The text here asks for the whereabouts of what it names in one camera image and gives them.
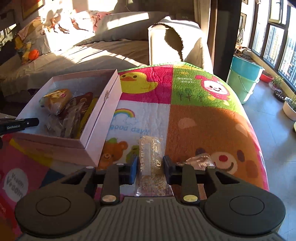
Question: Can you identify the bread bun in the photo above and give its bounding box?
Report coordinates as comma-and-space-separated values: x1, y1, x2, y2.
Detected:
39, 89, 72, 115

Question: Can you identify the clear biscuit packet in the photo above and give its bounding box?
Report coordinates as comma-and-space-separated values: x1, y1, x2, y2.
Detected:
45, 102, 84, 138

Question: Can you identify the red snack packet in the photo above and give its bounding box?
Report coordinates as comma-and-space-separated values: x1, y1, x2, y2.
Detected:
59, 92, 93, 118

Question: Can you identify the pink cardboard box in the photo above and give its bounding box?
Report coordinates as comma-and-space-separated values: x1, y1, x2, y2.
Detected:
12, 69, 122, 166

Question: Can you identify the clear packet of grain bar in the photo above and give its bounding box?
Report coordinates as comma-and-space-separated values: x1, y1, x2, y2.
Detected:
135, 136, 173, 197

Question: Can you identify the yellow snack bar wrapper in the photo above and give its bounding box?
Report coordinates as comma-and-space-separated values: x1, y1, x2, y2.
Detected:
75, 98, 98, 139

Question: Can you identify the small clear wrapped candy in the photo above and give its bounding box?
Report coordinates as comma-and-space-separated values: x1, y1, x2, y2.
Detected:
184, 153, 215, 171

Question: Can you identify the orange toy ball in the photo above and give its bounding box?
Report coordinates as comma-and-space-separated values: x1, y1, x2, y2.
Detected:
28, 49, 40, 61

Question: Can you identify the yellow plush toy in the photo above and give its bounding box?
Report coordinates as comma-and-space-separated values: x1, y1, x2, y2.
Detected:
15, 35, 32, 64

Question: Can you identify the colourful cartoon play mat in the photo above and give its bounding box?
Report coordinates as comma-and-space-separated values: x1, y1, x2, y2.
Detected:
1, 63, 268, 240

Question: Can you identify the bed with grey sheet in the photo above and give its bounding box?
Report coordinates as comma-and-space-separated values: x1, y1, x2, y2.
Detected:
0, 10, 170, 96

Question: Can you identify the white flower pot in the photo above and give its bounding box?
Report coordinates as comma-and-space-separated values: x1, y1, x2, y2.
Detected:
282, 97, 296, 121

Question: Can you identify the green plastic bucket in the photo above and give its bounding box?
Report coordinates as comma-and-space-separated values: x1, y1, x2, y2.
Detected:
226, 69, 259, 104

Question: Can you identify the red bowl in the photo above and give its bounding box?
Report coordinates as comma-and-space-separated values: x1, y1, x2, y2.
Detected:
260, 71, 273, 83

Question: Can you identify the small potted plant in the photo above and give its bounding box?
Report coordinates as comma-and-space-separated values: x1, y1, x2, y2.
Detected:
271, 76, 283, 92

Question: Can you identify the blue plastic bucket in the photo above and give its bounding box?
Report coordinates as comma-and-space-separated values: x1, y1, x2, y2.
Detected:
230, 56, 264, 81

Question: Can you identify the grey pillow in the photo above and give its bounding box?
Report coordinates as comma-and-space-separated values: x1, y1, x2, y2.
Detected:
76, 11, 169, 46

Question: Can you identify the beige covered armchair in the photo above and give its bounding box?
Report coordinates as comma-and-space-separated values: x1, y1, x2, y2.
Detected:
148, 16, 213, 74

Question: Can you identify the beige curtain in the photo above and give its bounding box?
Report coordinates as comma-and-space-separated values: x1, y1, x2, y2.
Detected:
193, 0, 211, 38

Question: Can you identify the framed wall picture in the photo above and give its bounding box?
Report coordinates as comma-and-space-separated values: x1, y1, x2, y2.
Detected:
21, 0, 45, 20

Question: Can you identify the window frame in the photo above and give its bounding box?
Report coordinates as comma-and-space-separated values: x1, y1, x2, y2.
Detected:
249, 1, 295, 90

